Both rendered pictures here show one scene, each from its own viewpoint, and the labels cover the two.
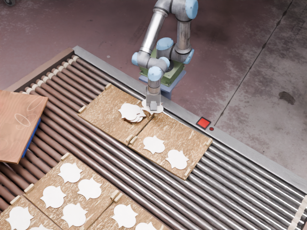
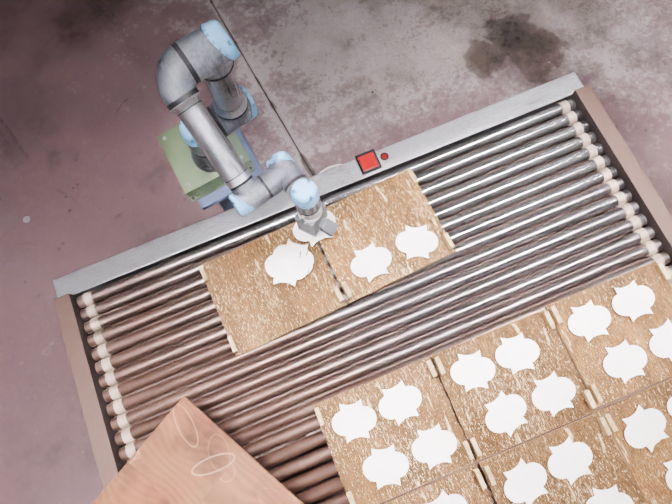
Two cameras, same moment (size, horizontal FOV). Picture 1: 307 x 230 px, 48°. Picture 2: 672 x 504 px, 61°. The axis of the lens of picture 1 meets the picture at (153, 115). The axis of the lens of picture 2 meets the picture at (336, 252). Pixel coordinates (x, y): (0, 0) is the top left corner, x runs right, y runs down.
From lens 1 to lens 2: 104 cm
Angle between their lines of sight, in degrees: 30
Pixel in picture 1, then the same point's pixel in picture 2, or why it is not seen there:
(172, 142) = (380, 231)
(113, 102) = (245, 282)
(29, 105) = (184, 437)
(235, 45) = not seen: outside the picture
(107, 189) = (413, 375)
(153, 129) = (339, 247)
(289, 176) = (521, 103)
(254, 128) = (327, 77)
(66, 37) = not seen: outside the picture
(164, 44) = not seen: hidden behind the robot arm
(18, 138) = (253, 485)
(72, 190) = (389, 430)
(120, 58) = (45, 199)
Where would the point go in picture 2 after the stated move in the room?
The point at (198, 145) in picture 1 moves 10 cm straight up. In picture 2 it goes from (407, 194) to (409, 183)
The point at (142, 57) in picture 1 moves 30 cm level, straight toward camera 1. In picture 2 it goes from (252, 193) to (344, 243)
